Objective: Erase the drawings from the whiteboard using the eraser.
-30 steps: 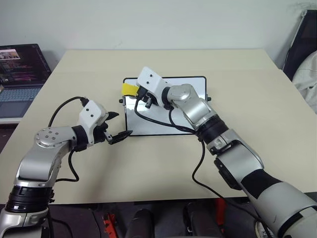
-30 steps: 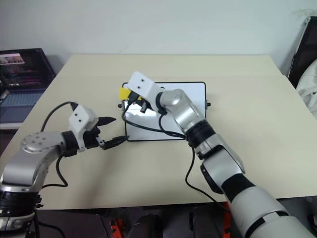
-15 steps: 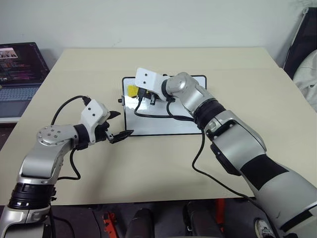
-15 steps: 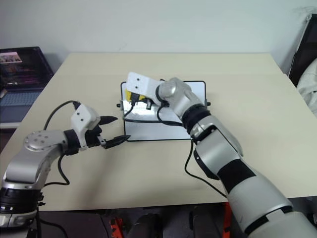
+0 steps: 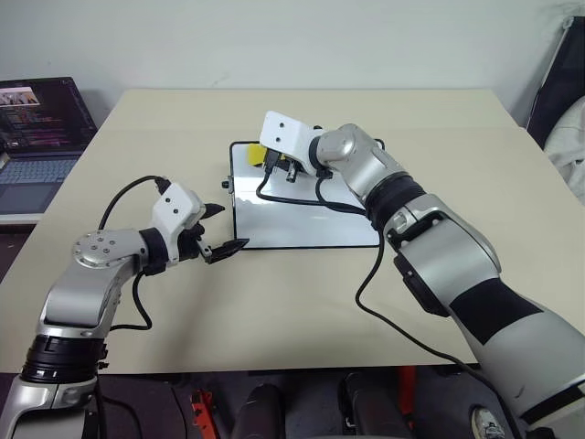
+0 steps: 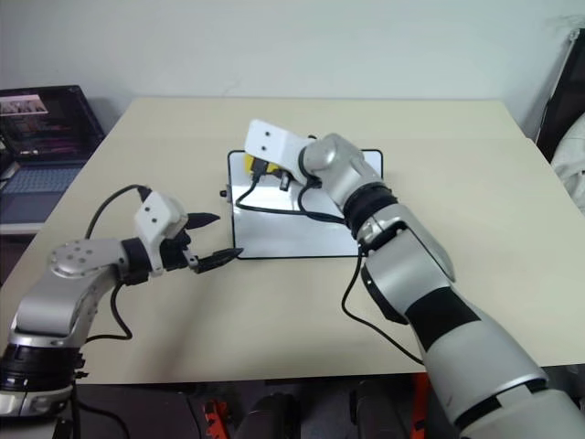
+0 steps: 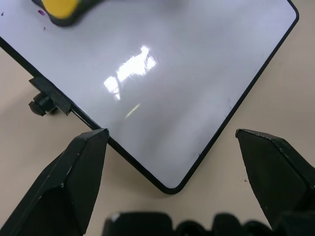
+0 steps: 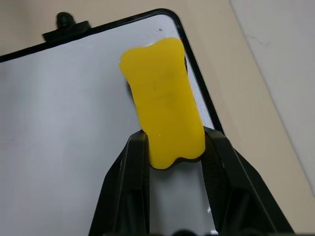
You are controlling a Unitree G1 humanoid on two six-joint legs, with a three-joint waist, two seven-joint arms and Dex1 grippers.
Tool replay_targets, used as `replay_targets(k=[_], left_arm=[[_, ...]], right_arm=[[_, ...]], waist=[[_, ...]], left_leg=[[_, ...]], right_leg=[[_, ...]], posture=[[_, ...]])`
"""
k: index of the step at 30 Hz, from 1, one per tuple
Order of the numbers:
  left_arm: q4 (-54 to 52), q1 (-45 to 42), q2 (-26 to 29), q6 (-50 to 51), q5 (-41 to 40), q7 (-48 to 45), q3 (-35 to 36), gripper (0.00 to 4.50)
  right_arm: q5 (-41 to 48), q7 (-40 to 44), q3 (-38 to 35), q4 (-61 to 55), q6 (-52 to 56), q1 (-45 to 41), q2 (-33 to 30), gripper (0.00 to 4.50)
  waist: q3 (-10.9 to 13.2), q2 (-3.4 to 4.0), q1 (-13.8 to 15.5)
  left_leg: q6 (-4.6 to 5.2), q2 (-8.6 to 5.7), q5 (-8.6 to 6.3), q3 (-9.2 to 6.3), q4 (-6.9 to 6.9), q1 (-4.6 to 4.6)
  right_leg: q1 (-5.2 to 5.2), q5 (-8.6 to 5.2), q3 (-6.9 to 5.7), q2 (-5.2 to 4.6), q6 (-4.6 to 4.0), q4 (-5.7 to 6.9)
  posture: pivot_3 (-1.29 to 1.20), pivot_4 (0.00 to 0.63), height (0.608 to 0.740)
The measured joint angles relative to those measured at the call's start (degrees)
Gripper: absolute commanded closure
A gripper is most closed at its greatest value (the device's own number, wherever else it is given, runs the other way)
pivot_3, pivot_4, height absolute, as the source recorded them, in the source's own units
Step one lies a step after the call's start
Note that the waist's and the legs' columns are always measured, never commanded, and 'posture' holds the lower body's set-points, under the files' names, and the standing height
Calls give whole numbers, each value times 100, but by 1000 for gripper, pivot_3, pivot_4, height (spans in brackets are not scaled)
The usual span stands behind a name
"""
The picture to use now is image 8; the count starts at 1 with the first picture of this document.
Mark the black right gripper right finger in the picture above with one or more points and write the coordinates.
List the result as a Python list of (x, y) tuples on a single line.
[(236, 186)]

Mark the yellow bone-shaped eraser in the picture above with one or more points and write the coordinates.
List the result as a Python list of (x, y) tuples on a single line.
[(165, 103)]

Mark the black-framed whiteboard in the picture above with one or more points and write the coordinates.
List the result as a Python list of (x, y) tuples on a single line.
[(61, 137)]

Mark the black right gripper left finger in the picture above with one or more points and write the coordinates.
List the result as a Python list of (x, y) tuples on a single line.
[(128, 186)]

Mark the black clip on whiteboard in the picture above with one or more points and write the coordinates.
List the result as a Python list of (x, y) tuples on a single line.
[(64, 27)]

